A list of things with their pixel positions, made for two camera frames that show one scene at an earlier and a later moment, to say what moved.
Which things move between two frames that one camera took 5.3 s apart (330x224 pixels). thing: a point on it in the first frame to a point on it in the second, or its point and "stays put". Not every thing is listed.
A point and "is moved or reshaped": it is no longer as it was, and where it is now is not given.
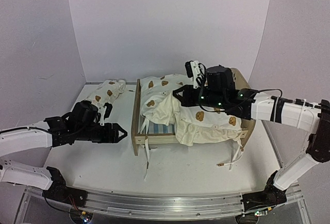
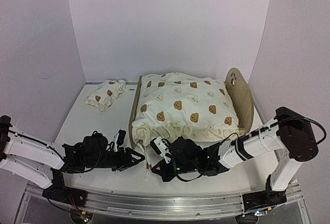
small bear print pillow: (107, 92) stays put
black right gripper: (187, 101) to (167, 176)
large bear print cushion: (194, 125) is moved or reshaped
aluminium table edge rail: (100, 82) stays put
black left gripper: (111, 136) to (127, 163)
